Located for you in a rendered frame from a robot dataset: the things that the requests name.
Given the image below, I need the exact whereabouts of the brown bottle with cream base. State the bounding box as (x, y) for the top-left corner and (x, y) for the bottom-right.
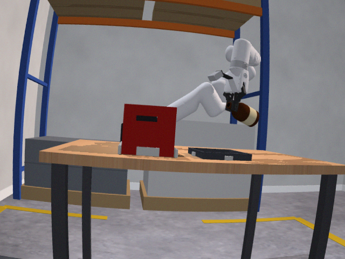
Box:
(226, 102), (259, 127)

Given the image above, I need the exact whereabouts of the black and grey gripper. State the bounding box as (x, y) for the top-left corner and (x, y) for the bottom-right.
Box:
(223, 66), (249, 112)

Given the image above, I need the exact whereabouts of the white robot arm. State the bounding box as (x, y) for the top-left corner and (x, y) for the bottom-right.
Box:
(167, 39), (261, 122)

